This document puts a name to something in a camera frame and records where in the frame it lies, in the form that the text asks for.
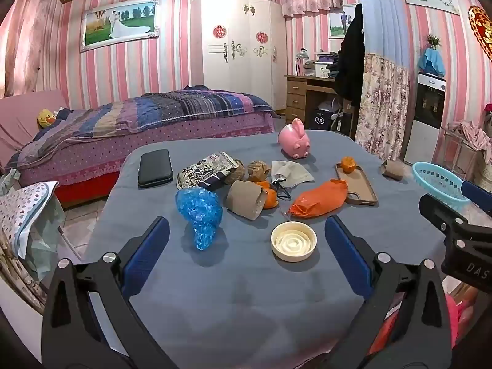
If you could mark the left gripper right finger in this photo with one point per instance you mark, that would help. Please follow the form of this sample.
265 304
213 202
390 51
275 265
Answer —
404 321

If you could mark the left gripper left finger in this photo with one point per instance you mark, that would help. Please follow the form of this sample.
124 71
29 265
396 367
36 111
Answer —
88 320

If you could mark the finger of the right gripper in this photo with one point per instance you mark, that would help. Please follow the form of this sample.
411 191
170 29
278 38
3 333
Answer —
439 214
478 195

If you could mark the small cardboard tube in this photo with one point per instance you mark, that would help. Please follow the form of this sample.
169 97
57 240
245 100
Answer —
393 170

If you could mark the small orange fruit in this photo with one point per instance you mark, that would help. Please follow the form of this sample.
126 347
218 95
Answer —
348 165

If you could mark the orange plastic bag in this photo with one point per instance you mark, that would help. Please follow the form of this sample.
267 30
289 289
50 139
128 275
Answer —
319 201

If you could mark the blue plastic bag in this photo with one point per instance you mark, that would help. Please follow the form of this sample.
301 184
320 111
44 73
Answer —
202 209

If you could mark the white face mask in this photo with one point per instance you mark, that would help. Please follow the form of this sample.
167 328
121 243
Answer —
286 175

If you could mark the orange peel piece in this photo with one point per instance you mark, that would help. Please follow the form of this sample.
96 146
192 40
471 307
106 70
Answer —
271 200

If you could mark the printed snack wrapper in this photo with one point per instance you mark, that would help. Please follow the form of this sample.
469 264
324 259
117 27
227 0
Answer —
208 173

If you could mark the brown paper ball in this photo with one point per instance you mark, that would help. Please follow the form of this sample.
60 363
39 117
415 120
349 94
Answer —
258 171

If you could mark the cardboard toilet roll tube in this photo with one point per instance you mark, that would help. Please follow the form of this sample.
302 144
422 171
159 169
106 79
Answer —
246 199

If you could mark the light blue plastic basket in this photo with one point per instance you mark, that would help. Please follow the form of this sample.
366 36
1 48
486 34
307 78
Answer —
441 184

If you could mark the metal rack with pink cloth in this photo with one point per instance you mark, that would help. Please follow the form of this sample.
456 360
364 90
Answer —
465 150

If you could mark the brown phone case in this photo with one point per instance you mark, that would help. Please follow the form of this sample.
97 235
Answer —
360 190

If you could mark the floral blue curtain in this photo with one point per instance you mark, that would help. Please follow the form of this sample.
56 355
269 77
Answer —
386 80

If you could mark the water dispenser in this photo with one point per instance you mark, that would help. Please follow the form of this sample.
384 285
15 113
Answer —
427 119

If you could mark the polka dot bag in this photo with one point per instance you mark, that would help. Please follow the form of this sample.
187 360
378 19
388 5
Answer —
31 218

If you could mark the potted plant with blue cloth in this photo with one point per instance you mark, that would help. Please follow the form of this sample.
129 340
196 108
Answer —
431 60

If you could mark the cream round plastic lid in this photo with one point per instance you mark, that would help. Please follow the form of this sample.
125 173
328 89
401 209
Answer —
293 241

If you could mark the black box under desk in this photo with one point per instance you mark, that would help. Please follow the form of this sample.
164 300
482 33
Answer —
324 120

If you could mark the grey blue tablecloth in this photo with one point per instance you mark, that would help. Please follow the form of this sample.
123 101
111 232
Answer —
235 305

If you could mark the black phone wallet case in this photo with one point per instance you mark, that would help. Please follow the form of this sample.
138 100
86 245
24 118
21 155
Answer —
155 169

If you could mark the bed with striped quilt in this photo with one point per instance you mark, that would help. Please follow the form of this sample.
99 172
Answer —
84 150

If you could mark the pink rabbit piggy bank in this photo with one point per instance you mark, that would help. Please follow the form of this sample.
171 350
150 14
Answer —
294 140

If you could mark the black hanging coat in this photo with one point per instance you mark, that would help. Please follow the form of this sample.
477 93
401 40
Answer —
349 80

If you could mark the wooden desk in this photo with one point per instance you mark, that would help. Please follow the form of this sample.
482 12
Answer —
306 94

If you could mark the yellow duck plush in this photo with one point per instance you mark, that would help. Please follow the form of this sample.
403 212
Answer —
45 118

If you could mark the desk lamp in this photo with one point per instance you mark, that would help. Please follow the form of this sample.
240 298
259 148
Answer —
300 57

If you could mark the small framed couple photo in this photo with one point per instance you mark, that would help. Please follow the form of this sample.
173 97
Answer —
339 21

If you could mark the white wardrobe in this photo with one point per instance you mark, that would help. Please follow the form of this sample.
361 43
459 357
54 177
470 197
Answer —
239 46

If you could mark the framed wedding photo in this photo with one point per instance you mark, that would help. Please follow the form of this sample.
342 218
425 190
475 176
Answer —
119 22

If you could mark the red heart wall decoration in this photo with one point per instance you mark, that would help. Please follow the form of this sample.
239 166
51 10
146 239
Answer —
481 26

